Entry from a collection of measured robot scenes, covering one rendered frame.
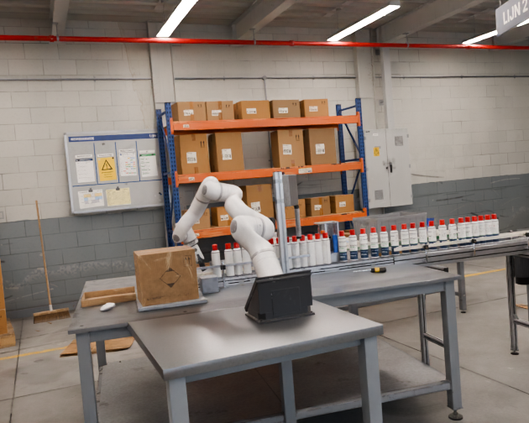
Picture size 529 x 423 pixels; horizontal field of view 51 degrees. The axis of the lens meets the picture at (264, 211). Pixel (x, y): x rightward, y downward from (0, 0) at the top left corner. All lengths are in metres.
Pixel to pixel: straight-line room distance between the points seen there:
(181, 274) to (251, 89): 5.52
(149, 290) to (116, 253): 4.68
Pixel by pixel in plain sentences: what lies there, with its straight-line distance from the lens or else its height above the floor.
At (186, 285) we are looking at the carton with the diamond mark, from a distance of 3.00.
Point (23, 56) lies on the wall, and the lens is 7.74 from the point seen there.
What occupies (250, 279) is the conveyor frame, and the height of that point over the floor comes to 0.86.
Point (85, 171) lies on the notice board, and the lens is 7.44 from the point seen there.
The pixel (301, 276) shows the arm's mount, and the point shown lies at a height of 1.01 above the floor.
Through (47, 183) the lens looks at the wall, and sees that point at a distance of 7.54.
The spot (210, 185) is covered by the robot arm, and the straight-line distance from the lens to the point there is 2.99.
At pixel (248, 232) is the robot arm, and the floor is 1.21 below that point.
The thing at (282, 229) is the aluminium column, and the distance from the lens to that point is 3.35.
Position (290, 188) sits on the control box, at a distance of 3.36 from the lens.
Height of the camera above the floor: 1.45
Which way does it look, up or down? 3 degrees down
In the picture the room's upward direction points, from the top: 5 degrees counter-clockwise
